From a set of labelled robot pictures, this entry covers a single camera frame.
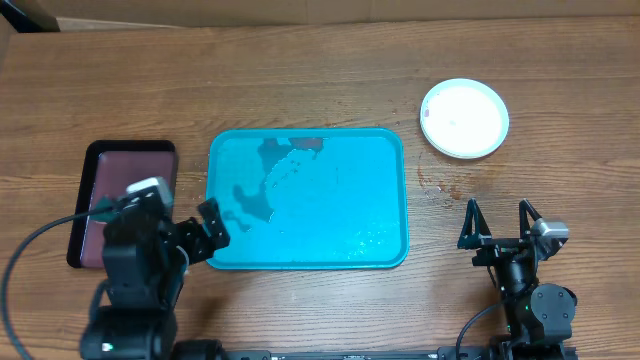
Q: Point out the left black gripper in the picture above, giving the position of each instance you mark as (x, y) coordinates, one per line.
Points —
(201, 245)

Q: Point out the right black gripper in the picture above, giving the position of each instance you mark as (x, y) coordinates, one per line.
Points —
(495, 248)

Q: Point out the light blue rimmed plate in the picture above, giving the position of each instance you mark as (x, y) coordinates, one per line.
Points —
(464, 118)

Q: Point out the green and pink sponge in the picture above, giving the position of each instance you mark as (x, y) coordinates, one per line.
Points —
(106, 210)

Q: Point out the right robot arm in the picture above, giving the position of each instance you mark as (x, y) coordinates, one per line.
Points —
(538, 316)

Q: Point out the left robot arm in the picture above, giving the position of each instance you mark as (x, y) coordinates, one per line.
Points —
(146, 256)

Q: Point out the teal plastic serving tray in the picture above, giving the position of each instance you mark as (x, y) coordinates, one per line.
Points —
(310, 199)

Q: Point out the black tray with red water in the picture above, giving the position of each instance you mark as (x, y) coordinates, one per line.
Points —
(110, 166)

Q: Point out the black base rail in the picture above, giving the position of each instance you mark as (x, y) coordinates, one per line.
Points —
(350, 354)

